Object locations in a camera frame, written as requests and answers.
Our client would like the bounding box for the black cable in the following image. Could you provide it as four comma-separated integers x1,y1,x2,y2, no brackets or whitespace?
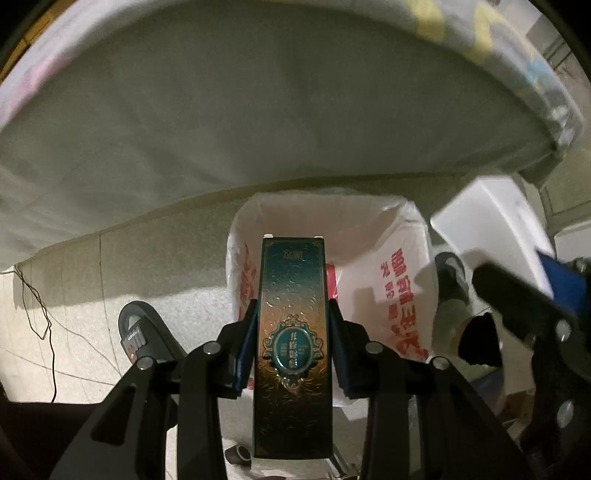
13,265,58,402

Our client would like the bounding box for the plain white box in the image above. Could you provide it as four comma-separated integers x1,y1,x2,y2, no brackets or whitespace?
430,174,555,296

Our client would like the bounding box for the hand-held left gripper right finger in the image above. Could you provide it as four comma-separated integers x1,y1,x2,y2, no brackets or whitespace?
327,299,539,480

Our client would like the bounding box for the metal chair leg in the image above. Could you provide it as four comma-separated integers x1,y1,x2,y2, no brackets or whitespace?
331,455,362,480

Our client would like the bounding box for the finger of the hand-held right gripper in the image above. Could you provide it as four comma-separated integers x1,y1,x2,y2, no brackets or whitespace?
473,262,591,462
538,251,591,324

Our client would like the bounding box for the bin with white plastic bag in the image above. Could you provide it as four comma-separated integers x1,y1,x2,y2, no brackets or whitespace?
225,187,439,407

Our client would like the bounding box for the teal and gold embossed box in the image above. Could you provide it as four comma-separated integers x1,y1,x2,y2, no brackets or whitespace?
253,235,334,459

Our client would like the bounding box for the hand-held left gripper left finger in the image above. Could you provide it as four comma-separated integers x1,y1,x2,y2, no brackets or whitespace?
48,299,259,480

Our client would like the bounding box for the dark cloth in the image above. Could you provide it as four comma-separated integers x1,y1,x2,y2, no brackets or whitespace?
458,313,504,367

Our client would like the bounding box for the bed with ring-print sheet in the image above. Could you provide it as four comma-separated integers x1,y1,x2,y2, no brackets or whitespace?
0,0,585,273

